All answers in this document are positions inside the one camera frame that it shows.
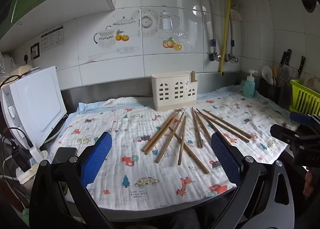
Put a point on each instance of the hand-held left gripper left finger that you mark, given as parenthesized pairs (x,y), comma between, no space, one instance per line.
(97,156)

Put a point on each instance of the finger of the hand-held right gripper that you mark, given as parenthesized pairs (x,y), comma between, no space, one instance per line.
(282,132)
(298,117)

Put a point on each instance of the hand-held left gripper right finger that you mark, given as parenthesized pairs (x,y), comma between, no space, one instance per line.
(226,156)

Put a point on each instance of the group of wooden chopsticks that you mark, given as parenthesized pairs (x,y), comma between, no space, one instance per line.
(170,137)

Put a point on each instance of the cream plastic chopstick holder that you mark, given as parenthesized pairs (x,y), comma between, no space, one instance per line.
(172,94)

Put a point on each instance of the person's right hand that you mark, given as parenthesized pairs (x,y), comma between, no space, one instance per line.
(309,184)

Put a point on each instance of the green plastic dish rack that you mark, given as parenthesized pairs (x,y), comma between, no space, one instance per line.
(303,99)

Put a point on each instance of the black rectangular device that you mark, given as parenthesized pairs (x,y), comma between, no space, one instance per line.
(65,155)

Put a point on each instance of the black utensil container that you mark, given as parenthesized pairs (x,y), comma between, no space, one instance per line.
(270,91)

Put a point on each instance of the patterned plate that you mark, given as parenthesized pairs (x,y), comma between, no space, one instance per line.
(313,80)

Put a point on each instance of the white printed muslin cloth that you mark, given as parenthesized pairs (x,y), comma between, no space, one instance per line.
(140,169)

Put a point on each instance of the white plastic spoon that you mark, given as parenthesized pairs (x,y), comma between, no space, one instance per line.
(267,72)

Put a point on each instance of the teal soap pump bottle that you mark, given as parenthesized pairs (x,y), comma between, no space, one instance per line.
(249,87)

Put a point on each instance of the white power strip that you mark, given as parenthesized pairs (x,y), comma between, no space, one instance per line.
(27,175)

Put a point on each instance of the black power adapter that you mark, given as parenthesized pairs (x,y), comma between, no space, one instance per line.
(20,157)

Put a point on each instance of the white microwave oven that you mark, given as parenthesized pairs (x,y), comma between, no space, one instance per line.
(35,109)

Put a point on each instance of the metal water valve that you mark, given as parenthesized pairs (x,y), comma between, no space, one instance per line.
(215,56)
(231,57)

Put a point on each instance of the beige round object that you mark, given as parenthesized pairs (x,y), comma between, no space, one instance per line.
(21,70)

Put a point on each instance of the white instruction wall sticker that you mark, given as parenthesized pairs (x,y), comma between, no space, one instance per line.
(52,38)

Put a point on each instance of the tableware wall decal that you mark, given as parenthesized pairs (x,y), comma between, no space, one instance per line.
(140,26)

